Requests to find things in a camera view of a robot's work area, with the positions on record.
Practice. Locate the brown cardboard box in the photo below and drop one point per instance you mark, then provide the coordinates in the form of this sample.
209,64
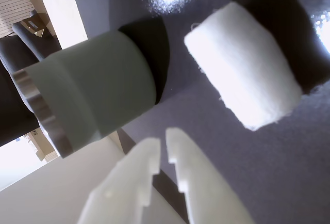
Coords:
32,25

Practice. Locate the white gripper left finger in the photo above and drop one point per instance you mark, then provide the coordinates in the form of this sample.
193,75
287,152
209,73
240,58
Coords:
123,182

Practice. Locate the white gauze roll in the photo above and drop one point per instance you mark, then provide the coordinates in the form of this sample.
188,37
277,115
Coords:
241,66

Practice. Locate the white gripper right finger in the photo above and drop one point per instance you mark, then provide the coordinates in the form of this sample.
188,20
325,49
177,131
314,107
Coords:
203,182

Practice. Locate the white window blind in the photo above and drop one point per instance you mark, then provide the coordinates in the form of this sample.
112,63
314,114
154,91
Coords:
11,4

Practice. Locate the grey-green cup with metal rim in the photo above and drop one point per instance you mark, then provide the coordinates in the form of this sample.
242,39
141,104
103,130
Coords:
90,89

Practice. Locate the dark grey office chair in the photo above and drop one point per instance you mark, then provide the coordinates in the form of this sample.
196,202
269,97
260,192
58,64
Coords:
23,46

